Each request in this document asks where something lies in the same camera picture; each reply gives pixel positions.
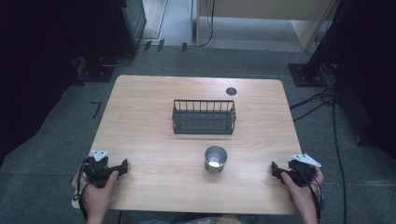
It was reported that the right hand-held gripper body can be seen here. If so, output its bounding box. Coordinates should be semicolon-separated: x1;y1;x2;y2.
288;152;322;189

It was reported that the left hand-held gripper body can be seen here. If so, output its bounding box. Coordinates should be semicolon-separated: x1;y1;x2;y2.
81;149;115;189

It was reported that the metal cup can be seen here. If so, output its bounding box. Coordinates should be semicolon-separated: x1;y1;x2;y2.
204;145;229;175

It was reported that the black wire basket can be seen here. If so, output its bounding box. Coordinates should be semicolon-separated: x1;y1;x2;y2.
171;98;237;135

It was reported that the person's right hand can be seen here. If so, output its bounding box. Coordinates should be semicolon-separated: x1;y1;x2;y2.
280;166;325;218

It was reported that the person's left hand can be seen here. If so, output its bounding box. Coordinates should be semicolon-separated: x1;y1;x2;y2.
70;170;120;218

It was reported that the black angled floor tape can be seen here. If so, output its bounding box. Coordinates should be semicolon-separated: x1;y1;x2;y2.
90;101;103;119

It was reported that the person's clothing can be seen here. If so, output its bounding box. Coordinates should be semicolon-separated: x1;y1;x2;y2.
133;212;260;224

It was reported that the dark curtain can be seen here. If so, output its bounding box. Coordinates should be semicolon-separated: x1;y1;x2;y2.
0;0;94;169
326;0;396;161

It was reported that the black equipment cabinet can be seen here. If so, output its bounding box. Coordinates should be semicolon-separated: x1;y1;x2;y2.
109;0;148;58

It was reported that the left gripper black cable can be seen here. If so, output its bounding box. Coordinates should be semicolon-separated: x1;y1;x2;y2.
72;157;92;220

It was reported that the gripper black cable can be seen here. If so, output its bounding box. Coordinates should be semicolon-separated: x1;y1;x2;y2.
72;157;92;220
295;167;324;224

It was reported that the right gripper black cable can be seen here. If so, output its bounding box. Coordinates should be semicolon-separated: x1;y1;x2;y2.
295;167;324;224

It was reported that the black floor cable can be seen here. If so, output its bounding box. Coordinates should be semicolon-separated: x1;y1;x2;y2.
289;87;337;123
331;99;348;224

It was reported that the black stand with base plate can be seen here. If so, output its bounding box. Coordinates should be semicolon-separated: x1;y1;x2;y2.
287;0;351;88
76;0;132;83

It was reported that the grey cable by stand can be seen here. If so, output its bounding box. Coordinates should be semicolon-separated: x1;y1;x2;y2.
100;53;134;68

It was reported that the black hanging cable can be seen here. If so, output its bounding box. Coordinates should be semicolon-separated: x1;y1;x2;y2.
196;0;217;49

